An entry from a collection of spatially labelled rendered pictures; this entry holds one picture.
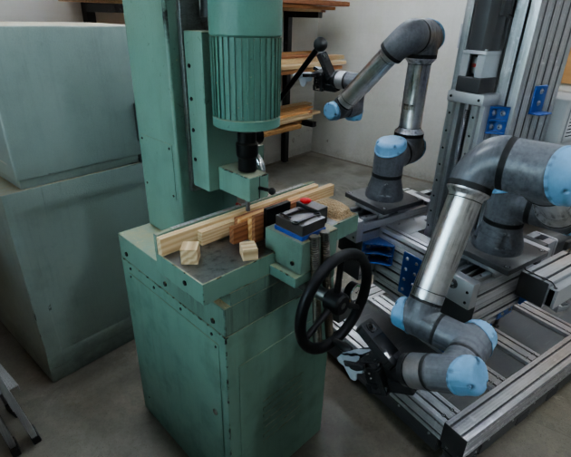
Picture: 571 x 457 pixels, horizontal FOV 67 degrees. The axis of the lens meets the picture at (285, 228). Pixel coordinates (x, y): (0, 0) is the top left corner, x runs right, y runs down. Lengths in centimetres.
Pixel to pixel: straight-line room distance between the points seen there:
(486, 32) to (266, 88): 74
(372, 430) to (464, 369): 105
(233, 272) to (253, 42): 54
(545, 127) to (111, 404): 197
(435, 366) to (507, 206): 64
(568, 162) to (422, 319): 42
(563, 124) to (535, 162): 82
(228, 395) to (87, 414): 88
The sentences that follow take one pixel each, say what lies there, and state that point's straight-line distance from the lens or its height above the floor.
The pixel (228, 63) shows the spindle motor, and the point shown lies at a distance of 108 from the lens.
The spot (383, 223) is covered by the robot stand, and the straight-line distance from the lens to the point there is 175.
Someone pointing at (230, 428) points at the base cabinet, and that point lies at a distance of 140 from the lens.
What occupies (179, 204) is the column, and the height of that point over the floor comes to 94.
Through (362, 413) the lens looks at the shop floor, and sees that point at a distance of 197.
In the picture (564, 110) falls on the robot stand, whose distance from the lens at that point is 180.
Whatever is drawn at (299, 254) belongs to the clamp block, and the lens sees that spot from 108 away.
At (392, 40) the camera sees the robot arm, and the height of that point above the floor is 139.
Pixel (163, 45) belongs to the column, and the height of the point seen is 138.
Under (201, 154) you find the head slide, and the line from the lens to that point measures 125.
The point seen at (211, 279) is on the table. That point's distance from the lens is 104.
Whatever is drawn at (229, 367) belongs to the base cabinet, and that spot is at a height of 61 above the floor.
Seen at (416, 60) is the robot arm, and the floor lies 133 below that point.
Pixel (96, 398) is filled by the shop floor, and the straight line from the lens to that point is 211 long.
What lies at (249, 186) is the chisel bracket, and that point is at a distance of 117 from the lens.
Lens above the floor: 146
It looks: 26 degrees down
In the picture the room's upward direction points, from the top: 2 degrees clockwise
